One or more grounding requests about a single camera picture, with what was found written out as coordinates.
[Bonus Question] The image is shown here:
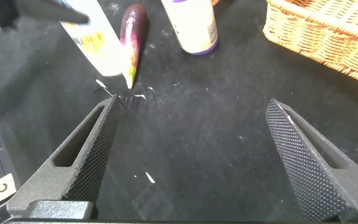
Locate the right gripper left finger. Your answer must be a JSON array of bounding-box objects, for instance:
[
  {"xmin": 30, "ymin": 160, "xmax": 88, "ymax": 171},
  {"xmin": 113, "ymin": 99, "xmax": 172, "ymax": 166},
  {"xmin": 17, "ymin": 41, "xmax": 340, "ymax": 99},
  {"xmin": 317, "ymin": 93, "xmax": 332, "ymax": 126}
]
[{"xmin": 6, "ymin": 95, "xmax": 120, "ymax": 218}]

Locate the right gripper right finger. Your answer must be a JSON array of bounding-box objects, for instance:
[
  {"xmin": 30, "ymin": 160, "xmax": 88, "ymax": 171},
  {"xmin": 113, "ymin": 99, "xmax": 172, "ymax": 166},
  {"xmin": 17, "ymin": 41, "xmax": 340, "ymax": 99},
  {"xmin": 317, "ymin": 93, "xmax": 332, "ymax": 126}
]
[{"xmin": 265, "ymin": 98, "xmax": 358, "ymax": 222}]

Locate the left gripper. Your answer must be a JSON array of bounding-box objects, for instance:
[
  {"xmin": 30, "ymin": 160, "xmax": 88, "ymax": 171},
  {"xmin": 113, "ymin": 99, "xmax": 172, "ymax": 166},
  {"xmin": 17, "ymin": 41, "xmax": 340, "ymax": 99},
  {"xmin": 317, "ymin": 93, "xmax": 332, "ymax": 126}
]
[{"xmin": 0, "ymin": 0, "xmax": 90, "ymax": 29}]

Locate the white bottle blue cap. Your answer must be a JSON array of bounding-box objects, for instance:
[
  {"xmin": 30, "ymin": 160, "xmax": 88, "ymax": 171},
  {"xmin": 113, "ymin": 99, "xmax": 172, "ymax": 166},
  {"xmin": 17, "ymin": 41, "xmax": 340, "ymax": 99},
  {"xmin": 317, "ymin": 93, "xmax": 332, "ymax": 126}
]
[{"xmin": 59, "ymin": 0, "xmax": 127, "ymax": 77}]

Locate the purple eggplant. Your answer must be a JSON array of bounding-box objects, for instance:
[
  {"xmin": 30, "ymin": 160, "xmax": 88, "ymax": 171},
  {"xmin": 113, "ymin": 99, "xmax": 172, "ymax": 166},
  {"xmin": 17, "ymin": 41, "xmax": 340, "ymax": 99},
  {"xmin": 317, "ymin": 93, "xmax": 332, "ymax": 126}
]
[{"xmin": 119, "ymin": 3, "xmax": 149, "ymax": 90}]

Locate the white cup purple lid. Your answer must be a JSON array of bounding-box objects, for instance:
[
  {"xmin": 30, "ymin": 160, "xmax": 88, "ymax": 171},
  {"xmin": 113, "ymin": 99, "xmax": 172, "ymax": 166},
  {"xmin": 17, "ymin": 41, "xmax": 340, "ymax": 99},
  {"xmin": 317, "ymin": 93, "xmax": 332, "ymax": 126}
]
[{"xmin": 161, "ymin": 0, "xmax": 219, "ymax": 56}]

